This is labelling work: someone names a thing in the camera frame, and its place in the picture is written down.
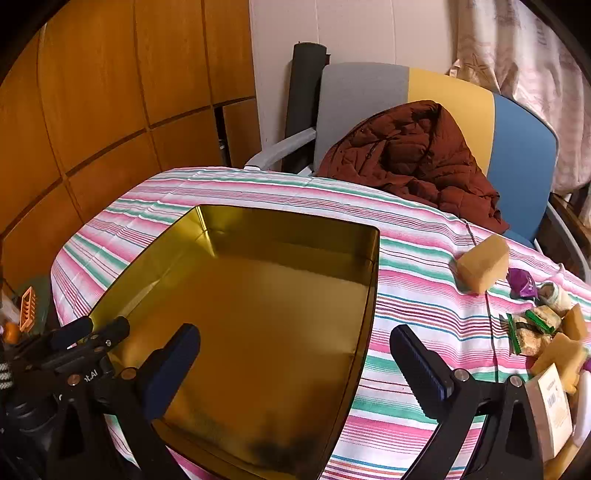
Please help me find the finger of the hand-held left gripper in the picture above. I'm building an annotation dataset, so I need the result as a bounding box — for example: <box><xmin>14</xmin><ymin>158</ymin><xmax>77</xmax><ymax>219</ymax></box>
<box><xmin>48</xmin><ymin>316</ymin><xmax>95</xmax><ymax>352</ymax></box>
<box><xmin>78</xmin><ymin>316</ymin><xmax>131</xmax><ymax>356</ymax></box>

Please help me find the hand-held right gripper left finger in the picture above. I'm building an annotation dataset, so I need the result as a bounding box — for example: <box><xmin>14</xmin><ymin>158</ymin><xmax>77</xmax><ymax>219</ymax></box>
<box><xmin>44</xmin><ymin>323</ymin><xmax>201</xmax><ymax>480</ymax></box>

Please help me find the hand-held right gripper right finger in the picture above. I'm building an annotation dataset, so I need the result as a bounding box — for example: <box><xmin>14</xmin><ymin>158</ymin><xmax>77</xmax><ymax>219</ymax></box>
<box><xmin>389</xmin><ymin>324</ymin><xmax>546</xmax><ymax>480</ymax></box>

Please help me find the gold metal tin container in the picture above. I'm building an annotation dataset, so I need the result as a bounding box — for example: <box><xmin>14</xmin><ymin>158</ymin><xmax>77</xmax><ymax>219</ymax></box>
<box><xmin>88</xmin><ymin>204</ymin><xmax>380</xmax><ymax>478</ymax></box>

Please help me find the purple snack packet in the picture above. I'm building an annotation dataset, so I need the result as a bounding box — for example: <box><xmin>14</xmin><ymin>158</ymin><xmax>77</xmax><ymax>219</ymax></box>
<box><xmin>507</xmin><ymin>268</ymin><xmax>540</xmax><ymax>300</ymax></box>

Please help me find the dark green object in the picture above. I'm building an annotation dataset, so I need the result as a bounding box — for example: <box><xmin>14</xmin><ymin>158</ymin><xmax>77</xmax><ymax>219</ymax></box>
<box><xmin>4</xmin><ymin>274</ymin><xmax>58</xmax><ymax>337</ymax></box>

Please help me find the orange plastic rack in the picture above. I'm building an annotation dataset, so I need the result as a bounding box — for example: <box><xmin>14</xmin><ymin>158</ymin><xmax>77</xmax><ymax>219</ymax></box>
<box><xmin>18</xmin><ymin>286</ymin><xmax>38</xmax><ymax>332</ymax></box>

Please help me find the pink green striped tablecloth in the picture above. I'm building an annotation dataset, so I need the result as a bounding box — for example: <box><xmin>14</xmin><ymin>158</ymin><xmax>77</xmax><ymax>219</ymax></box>
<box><xmin>50</xmin><ymin>167</ymin><xmax>591</xmax><ymax>480</ymax></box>

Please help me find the small labelled box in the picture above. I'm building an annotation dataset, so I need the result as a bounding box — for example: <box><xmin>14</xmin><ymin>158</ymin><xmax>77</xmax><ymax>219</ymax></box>
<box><xmin>524</xmin><ymin>362</ymin><xmax>574</xmax><ymax>462</ymax></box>

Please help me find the white wrapped round snack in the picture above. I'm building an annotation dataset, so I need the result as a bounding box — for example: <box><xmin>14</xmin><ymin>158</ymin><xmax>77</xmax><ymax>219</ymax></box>
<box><xmin>538</xmin><ymin>281</ymin><xmax>574</xmax><ymax>317</ymax></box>

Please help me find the white carton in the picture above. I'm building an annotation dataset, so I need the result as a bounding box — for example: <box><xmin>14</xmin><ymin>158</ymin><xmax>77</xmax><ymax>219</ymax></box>
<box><xmin>570</xmin><ymin>369</ymin><xmax>591</xmax><ymax>444</ymax></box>

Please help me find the maroon puffer jacket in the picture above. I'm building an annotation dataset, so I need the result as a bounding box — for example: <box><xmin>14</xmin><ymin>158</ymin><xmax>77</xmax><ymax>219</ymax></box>
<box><xmin>316</xmin><ymin>100</ymin><xmax>510</xmax><ymax>235</ymax></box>

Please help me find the wooden desk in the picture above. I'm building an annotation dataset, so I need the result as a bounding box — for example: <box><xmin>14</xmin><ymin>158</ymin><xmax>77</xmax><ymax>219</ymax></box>
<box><xmin>538</xmin><ymin>187</ymin><xmax>591</xmax><ymax>282</ymax></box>

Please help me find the wooden wardrobe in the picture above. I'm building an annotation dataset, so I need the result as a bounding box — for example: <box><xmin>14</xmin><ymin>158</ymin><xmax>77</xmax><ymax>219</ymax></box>
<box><xmin>0</xmin><ymin>0</ymin><xmax>259</xmax><ymax>296</ymax></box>

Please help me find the grey yellow blue chair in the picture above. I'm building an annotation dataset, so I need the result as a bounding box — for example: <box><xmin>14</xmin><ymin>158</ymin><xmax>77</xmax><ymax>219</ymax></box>
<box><xmin>244</xmin><ymin>62</ymin><xmax>591</xmax><ymax>282</ymax></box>

